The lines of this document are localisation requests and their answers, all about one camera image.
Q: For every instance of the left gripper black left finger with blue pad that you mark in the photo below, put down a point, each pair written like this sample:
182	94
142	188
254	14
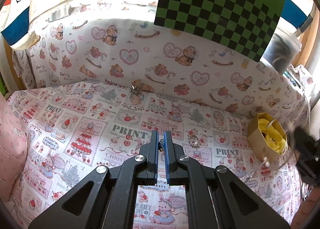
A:
106	197

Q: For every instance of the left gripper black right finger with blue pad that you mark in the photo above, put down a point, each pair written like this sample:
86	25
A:
215	197

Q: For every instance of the octagonal cardboard jewelry box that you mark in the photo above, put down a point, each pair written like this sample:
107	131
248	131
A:
257	142

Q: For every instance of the yellow tissue in box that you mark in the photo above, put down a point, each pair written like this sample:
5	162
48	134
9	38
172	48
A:
273	138

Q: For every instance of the pink patterned pillow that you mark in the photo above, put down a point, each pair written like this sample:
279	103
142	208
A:
13	149

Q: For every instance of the clear plastic tub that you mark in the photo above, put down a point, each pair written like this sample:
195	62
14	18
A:
281	50

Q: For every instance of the small silver earring charm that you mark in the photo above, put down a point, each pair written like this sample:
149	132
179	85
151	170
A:
134	89

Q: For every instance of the green black checkerboard board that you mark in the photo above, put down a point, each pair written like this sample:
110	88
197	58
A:
245	26

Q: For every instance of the teddy bear print blanket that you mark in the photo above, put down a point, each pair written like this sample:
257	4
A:
120	45

